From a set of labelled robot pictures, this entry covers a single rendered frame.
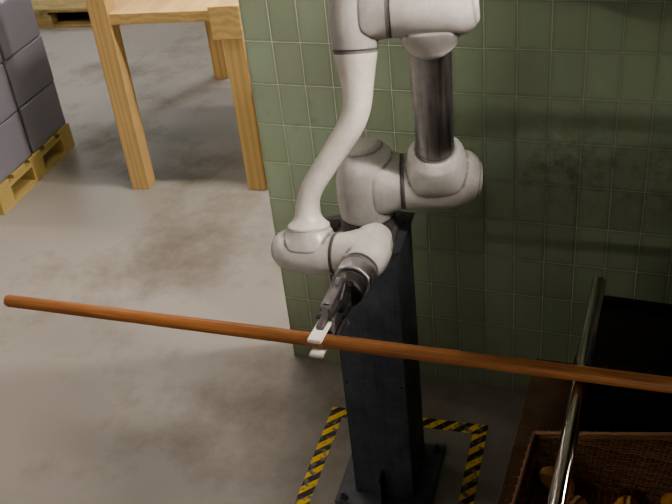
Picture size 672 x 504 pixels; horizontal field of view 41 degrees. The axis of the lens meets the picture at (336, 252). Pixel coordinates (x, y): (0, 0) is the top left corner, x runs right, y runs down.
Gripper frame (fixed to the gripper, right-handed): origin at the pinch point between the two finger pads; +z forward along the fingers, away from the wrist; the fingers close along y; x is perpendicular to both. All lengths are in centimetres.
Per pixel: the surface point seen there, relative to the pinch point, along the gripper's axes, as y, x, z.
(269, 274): 119, 105, -176
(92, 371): 118, 151, -94
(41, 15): 108, 455, -491
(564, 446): 1, -52, 18
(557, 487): 1, -52, 27
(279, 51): -13, 59, -124
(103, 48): 35, 214, -241
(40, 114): 86, 285, -261
